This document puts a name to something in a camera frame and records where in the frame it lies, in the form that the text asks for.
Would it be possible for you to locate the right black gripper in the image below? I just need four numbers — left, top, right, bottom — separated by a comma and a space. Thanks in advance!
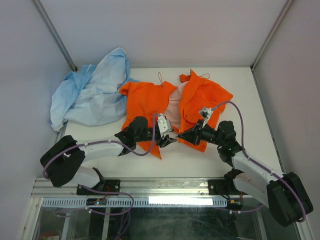
177, 119, 224, 147

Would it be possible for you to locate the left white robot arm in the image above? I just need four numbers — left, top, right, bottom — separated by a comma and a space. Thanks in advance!
40, 114, 176, 195

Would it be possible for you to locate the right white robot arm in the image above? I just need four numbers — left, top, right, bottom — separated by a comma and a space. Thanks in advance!
178, 119, 314, 227

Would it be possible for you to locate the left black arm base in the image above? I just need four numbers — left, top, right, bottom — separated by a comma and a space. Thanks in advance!
76, 167, 121, 196

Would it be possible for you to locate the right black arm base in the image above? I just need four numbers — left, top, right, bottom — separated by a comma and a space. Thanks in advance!
207, 168, 243, 198

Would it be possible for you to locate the light blue garment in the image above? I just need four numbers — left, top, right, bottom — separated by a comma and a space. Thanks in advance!
50, 47, 133, 132

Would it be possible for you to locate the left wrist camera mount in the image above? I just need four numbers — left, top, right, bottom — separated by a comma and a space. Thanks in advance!
157, 113, 174, 135

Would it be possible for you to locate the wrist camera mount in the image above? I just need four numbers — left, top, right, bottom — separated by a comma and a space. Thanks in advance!
199, 107, 214, 128
157, 113, 174, 135

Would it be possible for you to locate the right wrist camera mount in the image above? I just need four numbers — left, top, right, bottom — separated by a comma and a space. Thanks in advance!
199, 107, 214, 128

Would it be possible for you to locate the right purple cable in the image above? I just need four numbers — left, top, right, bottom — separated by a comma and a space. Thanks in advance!
211, 100, 307, 223

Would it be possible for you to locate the white slotted cable duct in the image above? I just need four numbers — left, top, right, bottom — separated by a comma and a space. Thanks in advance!
42, 196, 228, 208

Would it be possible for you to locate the aluminium front rail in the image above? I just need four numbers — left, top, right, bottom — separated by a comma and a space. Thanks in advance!
31, 176, 300, 199

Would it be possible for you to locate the right corner aluminium post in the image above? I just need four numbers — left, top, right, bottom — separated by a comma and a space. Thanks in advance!
250, 0, 295, 72

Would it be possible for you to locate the corner aluminium post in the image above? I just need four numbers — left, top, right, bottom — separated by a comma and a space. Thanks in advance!
31, 0, 78, 72
250, 0, 295, 72

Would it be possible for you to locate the left corner aluminium post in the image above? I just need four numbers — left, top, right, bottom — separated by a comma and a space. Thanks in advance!
31, 0, 78, 72

